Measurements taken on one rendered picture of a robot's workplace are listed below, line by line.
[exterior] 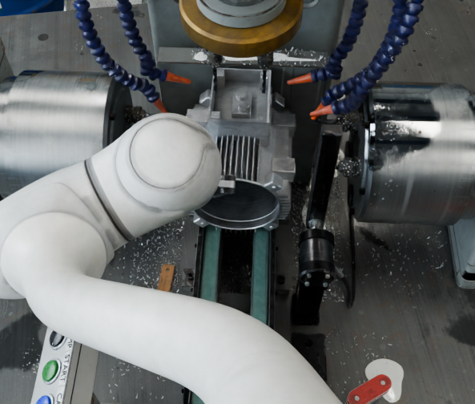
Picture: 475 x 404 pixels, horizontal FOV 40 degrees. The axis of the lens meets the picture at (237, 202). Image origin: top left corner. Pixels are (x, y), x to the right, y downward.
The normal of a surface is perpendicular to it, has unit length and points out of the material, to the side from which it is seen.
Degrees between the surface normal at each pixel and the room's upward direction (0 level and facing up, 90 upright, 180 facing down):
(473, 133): 21
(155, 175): 38
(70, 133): 32
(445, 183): 62
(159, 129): 10
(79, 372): 54
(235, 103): 0
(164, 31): 90
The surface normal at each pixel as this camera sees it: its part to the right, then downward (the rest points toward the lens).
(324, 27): -0.04, 0.83
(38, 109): -0.01, -0.35
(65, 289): -0.52, -0.65
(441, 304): 0.00, -0.55
